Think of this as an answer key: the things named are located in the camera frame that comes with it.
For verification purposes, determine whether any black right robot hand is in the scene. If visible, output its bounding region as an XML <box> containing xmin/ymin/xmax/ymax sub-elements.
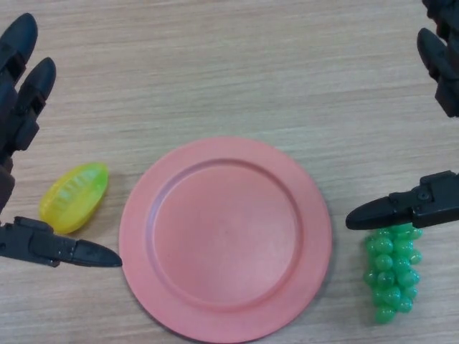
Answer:
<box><xmin>346</xmin><ymin>0</ymin><xmax>459</xmax><ymax>231</ymax></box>

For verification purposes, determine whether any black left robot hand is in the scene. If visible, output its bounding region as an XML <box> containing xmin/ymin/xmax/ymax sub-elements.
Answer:
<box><xmin>0</xmin><ymin>13</ymin><xmax>123</xmax><ymax>269</ymax></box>

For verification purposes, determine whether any pink round plate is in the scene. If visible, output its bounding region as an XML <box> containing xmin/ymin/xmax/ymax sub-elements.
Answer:
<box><xmin>118</xmin><ymin>135</ymin><xmax>333</xmax><ymax>341</ymax></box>

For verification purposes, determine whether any green grapes bunch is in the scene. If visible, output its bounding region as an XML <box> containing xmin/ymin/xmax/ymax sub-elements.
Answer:
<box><xmin>364</xmin><ymin>225</ymin><xmax>424</xmax><ymax>325</ymax></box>

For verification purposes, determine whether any yellow green starfruit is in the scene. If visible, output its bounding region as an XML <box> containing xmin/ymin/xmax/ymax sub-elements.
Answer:
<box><xmin>38</xmin><ymin>161</ymin><xmax>110</xmax><ymax>236</ymax></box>

